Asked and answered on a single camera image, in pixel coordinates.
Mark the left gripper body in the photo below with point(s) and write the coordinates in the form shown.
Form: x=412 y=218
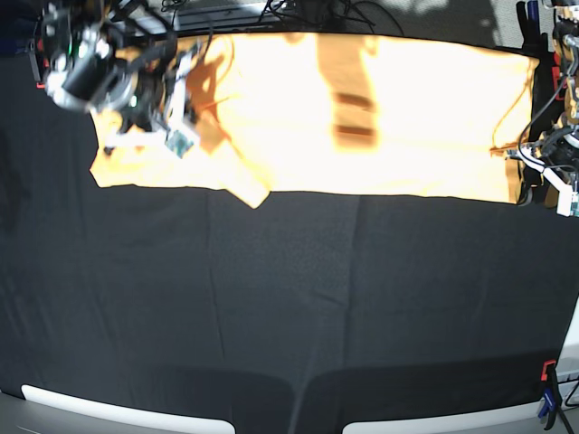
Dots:
x=559 y=144

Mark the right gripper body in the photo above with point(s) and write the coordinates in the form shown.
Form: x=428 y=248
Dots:
x=145 y=106

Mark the red black clamp left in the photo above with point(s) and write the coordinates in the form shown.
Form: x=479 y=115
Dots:
x=36 y=68

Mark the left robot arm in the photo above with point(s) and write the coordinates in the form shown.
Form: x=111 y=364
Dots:
x=434 y=119

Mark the blue clamp top right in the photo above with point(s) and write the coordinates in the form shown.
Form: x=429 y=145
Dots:
x=529 y=24

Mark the red blue clamp lower right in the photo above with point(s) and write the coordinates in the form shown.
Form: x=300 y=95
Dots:
x=550 y=395

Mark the black table cloth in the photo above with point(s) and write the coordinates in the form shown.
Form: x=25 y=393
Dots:
x=307 y=314

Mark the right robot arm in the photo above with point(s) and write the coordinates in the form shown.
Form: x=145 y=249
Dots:
x=110 y=56

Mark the yellow t-shirt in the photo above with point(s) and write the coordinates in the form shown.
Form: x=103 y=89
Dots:
x=256 y=110

